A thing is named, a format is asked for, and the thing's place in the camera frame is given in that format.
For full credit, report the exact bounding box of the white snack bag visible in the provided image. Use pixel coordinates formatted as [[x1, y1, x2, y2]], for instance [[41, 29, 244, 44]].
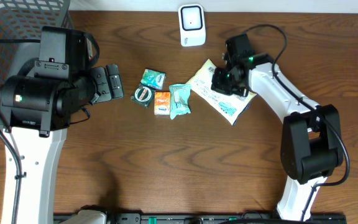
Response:
[[187, 59, 256, 126]]

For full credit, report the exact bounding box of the teal tissue pack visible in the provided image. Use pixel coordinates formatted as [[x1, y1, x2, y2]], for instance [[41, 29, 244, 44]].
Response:
[[140, 69, 166, 90]]

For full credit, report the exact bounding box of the teal small packet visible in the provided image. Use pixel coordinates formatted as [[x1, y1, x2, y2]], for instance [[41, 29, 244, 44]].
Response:
[[169, 84, 191, 119]]

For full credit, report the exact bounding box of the orange small box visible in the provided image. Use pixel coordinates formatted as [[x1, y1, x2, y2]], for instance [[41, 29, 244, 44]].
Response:
[[154, 91, 171, 115]]

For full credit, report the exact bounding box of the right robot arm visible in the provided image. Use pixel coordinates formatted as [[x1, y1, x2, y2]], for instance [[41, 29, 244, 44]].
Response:
[[211, 34, 344, 221]]

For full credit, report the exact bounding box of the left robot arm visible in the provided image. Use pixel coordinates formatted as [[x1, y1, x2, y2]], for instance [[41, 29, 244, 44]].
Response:
[[0, 26, 124, 223]]

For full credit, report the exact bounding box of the white barcode scanner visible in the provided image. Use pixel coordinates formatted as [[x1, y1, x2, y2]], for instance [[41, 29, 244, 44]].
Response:
[[178, 4, 206, 47]]

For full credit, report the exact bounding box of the grey plastic mesh basket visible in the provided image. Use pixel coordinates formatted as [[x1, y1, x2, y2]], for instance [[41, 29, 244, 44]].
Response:
[[0, 0, 73, 130]]

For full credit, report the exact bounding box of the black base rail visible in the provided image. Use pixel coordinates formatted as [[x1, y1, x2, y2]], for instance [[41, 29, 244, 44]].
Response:
[[53, 212, 347, 224]]

